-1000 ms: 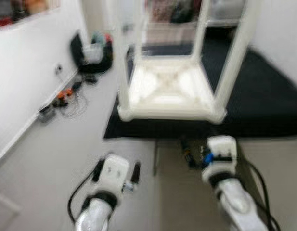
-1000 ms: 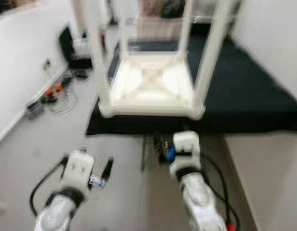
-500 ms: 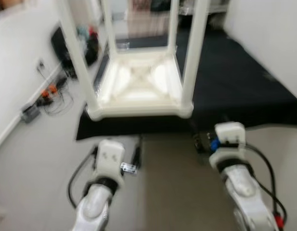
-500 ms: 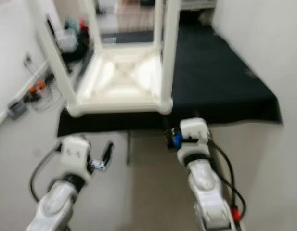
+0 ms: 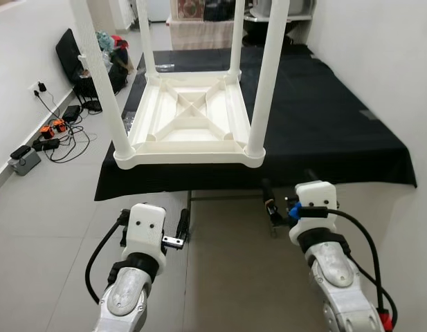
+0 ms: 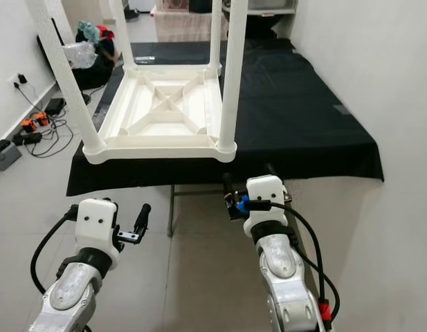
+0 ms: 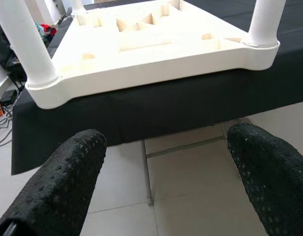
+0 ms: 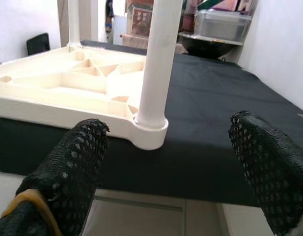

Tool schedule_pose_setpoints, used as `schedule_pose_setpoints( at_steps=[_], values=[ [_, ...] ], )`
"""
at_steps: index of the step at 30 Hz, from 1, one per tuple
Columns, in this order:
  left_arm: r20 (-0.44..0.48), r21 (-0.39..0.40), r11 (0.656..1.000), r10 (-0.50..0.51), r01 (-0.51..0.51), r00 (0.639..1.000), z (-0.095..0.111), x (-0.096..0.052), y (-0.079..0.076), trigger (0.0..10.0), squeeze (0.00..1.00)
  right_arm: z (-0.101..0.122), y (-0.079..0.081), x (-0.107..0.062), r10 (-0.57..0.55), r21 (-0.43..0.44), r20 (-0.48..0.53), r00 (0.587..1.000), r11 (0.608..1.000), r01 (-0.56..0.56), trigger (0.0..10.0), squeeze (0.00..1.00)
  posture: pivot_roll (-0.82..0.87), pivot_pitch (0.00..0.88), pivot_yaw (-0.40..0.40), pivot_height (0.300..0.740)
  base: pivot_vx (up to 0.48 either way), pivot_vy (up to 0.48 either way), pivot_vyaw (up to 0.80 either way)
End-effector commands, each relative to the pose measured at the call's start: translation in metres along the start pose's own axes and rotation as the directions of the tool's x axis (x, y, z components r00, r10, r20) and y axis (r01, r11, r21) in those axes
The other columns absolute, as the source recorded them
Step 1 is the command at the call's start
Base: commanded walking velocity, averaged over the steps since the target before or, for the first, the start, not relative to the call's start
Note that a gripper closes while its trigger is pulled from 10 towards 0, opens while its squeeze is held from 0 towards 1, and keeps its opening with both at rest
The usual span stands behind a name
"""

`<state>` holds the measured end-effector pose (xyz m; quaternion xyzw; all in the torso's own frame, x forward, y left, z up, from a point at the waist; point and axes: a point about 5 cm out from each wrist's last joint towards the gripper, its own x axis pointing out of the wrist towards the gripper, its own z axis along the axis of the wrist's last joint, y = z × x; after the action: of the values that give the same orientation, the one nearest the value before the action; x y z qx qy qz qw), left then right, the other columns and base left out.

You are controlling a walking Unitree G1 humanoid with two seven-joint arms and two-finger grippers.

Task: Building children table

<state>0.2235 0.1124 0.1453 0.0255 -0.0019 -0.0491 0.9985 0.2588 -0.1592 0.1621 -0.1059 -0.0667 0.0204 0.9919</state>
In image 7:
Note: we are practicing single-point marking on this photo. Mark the black box device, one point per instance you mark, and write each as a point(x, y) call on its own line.
point(8, 97)

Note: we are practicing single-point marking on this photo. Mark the red bag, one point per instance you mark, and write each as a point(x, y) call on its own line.
point(48, 27)

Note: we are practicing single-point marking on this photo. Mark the white plastic children table top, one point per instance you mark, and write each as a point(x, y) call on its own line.
point(153, 71)

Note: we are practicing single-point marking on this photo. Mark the teal cloth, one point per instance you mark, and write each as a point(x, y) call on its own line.
point(38, 27)

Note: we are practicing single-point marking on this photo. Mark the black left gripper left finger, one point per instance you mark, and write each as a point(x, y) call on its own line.
point(55, 184)

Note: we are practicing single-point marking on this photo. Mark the black chair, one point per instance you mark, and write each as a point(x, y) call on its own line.
point(1, 44)

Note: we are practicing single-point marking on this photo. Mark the white plastic table leg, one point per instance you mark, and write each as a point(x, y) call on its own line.
point(78, 6)
point(28, 49)
point(264, 22)

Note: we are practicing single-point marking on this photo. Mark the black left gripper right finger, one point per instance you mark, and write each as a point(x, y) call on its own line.
point(276, 184)

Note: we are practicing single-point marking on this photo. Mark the black tablecloth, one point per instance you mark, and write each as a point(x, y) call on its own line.
point(166, 103)

